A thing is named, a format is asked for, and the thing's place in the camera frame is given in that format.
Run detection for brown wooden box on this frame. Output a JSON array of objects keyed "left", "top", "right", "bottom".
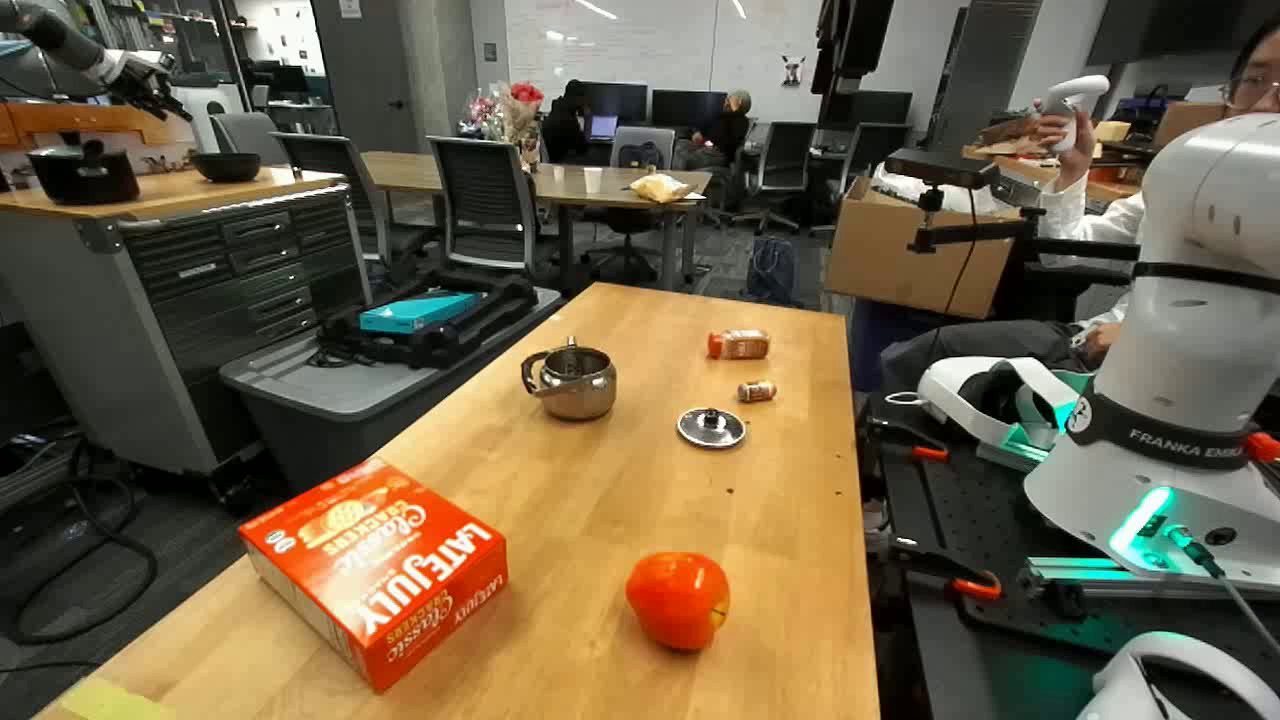
[{"left": 0, "top": 98, "right": 194, "bottom": 152}]

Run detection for light gray office chair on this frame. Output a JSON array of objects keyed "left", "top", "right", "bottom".
[{"left": 210, "top": 108, "right": 294, "bottom": 171}]

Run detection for seated person blond hair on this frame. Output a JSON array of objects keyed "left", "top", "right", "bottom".
[{"left": 705, "top": 88, "right": 757, "bottom": 171}]

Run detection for gray storage bin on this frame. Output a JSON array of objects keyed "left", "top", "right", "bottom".
[{"left": 216, "top": 280, "right": 569, "bottom": 490}]

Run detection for black carrying bag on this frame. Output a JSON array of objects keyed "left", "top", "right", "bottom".
[{"left": 315, "top": 271, "right": 538, "bottom": 373}]

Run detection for yellow bag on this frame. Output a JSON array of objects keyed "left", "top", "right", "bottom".
[{"left": 626, "top": 171, "right": 694, "bottom": 206}]

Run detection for aluminium extrusion rail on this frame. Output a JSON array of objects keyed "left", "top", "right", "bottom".
[{"left": 1024, "top": 551, "right": 1280, "bottom": 602}]

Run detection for black bowl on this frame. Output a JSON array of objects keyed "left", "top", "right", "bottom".
[{"left": 183, "top": 147, "right": 268, "bottom": 186}]

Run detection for large cardboard box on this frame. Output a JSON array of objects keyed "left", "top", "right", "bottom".
[{"left": 824, "top": 184, "right": 1024, "bottom": 322}]

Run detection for black floor cables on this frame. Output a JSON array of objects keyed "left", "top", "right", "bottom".
[{"left": 0, "top": 435, "right": 164, "bottom": 652}]

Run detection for stainless steel teapot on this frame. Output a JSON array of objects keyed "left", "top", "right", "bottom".
[{"left": 514, "top": 340, "right": 618, "bottom": 423}]

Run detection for orange cracker box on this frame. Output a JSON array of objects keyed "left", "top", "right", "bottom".
[{"left": 234, "top": 461, "right": 512, "bottom": 695}]

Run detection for pink flower bouquet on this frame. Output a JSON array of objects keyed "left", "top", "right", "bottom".
[{"left": 462, "top": 81, "right": 551, "bottom": 142}]

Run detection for black office chair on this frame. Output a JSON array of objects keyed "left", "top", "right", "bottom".
[
  {"left": 836, "top": 121, "right": 911, "bottom": 193},
  {"left": 753, "top": 115, "right": 820, "bottom": 206}
]

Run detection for orange-capped spice bottle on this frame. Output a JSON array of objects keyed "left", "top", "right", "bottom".
[{"left": 705, "top": 322, "right": 770, "bottom": 365}]

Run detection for red-orange toy tomato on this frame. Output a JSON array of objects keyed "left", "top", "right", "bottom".
[{"left": 623, "top": 548, "right": 735, "bottom": 654}]

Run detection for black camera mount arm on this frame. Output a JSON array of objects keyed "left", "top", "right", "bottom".
[{"left": 908, "top": 184, "right": 1142, "bottom": 260}]

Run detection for white-sleeved operator forearm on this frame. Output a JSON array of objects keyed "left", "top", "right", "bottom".
[{"left": 1034, "top": 171, "right": 1152, "bottom": 247}]

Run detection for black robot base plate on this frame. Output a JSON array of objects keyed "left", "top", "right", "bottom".
[{"left": 863, "top": 390, "right": 1280, "bottom": 720}]

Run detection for white curved plastic band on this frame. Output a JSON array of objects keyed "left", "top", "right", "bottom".
[{"left": 1074, "top": 629, "right": 1280, "bottom": 720}]

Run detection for operator hand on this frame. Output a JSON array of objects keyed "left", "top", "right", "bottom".
[{"left": 1041, "top": 112, "right": 1100, "bottom": 193}]

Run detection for seated person dark clothes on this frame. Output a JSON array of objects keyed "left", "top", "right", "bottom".
[{"left": 535, "top": 76, "right": 595, "bottom": 167}]

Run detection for gray mesh office chair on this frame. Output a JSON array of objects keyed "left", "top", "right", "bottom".
[
  {"left": 274, "top": 129, "right": 395, "bottom": 271},
  {"left": 429, "top": 130, "right": 543, "bottom": 277}
]

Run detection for operator head with glasses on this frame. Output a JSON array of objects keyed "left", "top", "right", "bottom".
[{"left": 1223, "top": 17, "right": 1280, "bottom": 121}]

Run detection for white VR headset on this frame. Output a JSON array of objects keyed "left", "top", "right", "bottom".
[{"left": 911, "top": 353, "right": 1096, "bottom": 472}]

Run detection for white VR controller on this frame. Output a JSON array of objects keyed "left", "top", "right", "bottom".
[{"left": 1034, "top": 72, "right": 1114, "bottom": 155}]

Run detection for gray drawer cabinet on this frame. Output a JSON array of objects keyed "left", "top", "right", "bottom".
[{"left": 0, "top": 164, "right": 374, "bottom": 478}]

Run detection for black computer monitor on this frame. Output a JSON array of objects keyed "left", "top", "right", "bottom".
[
  {"left": 573, "top": 76, "right": 650, "bottom": 130},
  {"left": 647, "top": 88, "right": 731, "bottom": 134},
  {"left": 814, "top": 83, "right": 915, "bottom": 130}
]

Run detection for steel teapot lid black knob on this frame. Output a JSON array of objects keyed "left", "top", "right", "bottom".
[{"left": 672, "top": 404, "right": 753, "bottom": 457}]

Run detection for teal case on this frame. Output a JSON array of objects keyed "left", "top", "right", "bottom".
[{"left": 357, "top": 289, "right": 484, "bottom": 340}]

